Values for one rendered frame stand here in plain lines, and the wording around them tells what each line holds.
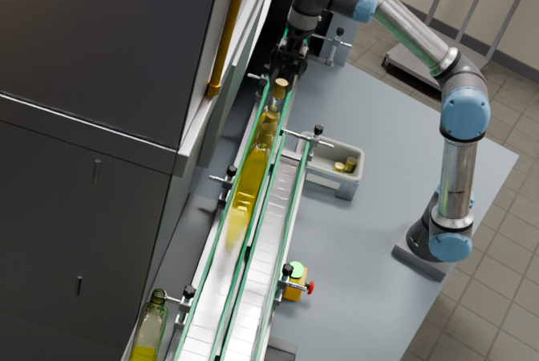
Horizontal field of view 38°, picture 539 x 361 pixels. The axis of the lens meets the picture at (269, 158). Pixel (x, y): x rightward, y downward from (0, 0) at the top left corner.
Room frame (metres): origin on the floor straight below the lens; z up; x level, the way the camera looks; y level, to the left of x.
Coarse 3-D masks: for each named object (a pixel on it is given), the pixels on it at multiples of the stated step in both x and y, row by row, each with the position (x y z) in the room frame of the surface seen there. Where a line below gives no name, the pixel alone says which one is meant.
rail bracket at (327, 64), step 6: (342, 30) 2.57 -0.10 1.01; (318, 36) 2.57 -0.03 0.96; (324, 36) 2.58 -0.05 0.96; (336, 36) 2.58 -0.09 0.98; (336, 42) 2.57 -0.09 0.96; (330, 54) 2.57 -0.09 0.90; (312, 60) 2.56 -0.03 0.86; (318, 60) 2.57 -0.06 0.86; (324, 60) 2.59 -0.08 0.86; (330, 60) 2.57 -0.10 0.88; (318, 66) 2.56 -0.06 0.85; (324, 66) 2.56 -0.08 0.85; (330, 66) 2.56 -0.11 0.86
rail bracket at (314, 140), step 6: (282, 126) 1.94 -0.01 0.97; (318, 126) 1.94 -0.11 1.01; (282, 132) 1.93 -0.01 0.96; (288, 132) 1.93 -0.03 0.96; (318, 132) 1.93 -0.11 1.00; (300, 138) 1.93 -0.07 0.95; (306, 138) 1.94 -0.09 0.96; (312, 138) 1.93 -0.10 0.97; (318, 138) 1.94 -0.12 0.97; (312, 144) 1.93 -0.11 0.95; (324, 144) 1.94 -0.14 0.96; (330, 144) 1.94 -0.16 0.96; (312, 150) 1.93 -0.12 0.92; (306, 156) 1.93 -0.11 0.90; (312, 156) 1.93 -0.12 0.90
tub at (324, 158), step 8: (320, 136) 2.14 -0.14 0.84; (304, 144) 2.13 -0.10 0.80; (336, 144) 2.13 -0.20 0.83; (344, 144) 2.14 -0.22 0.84; (296, 152) 2.01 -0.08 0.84; (320, 152) 2.13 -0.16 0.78; (328, 152) 2.13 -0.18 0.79; (336, 152) 2.13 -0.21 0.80; (344, 152) 2.13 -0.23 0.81; (352, 152) 2.13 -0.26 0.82; (360, 152) 2.13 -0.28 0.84; (312, 160) 2.09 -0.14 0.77; (320, 160) 2.10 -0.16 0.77; (328, 160) 2.12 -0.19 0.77; (336, 160) 2.13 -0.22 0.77; (344, 160) 2.13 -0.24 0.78; (360, 160) 2.08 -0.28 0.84; (320, 168) 1.97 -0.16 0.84; (328, 168) 2.08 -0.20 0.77; (360, 168) 2.04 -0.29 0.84; (344, 176) 1.97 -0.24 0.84; (360, 176) 2.00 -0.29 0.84
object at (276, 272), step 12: (300, 168) 1.78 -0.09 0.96; (300, 180) 1.72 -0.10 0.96; (288, 216) 1.59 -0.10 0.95; (288, 228) 1.52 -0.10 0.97; (276, 264) 1.44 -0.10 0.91; (276, 276) 1.34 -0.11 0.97; (264, 312) 1.27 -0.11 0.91; (264, 324) 1.19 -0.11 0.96; (264, 336) 1.15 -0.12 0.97; (252, 360) 1.13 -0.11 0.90
